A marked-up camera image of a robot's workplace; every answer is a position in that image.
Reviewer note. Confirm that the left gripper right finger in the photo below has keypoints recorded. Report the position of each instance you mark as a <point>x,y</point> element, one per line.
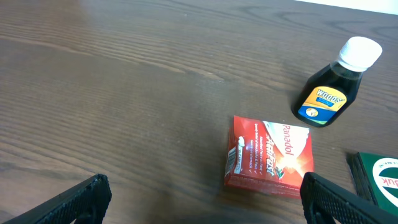
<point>325,202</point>

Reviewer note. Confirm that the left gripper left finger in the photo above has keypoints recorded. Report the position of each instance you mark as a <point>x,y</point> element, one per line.
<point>86,202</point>

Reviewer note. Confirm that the red Panadol box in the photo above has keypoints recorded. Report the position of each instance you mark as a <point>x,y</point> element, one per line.
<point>267,157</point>

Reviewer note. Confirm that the green white square box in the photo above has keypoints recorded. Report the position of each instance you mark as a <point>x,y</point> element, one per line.
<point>375,179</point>

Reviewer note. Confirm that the dark syrup bottle white cap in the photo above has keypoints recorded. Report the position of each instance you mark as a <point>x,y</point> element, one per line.
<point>334,88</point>

